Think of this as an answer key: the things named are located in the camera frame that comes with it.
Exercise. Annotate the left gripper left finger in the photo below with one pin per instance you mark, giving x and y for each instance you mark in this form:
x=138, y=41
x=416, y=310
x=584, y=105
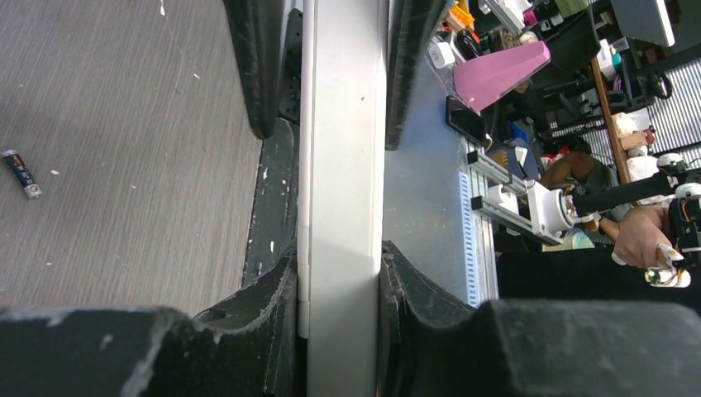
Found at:
x=243, y=346

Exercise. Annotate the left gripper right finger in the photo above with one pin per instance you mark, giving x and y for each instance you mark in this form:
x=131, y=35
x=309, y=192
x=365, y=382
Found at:
x=433, y=344

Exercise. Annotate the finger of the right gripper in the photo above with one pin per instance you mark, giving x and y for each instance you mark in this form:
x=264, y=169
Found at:
x=412, y=23
x=256, y=28

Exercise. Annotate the white remote control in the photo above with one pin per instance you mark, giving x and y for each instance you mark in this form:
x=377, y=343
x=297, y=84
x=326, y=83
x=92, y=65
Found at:
x=341, y=190

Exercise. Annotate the operator hand in background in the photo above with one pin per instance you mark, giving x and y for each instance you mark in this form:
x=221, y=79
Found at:
x=640, y=233

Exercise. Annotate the black smartphone on floor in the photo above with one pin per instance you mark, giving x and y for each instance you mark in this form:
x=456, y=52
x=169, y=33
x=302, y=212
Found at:
x=465, y=121

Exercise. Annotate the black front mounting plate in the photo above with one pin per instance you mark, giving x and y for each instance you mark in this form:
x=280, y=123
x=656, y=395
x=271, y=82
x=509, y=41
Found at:
x=273, y=220

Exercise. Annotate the black battery near box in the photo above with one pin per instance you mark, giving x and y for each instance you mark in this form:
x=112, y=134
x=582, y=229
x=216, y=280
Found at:
x=17, y=166

